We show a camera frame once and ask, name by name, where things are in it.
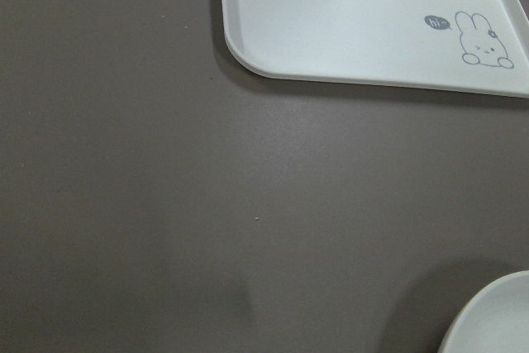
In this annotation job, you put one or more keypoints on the beige round plate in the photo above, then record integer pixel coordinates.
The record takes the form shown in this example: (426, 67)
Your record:
(494, 320)

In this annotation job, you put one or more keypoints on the white rabbit tray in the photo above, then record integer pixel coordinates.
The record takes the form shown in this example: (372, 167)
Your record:
(473, 46)

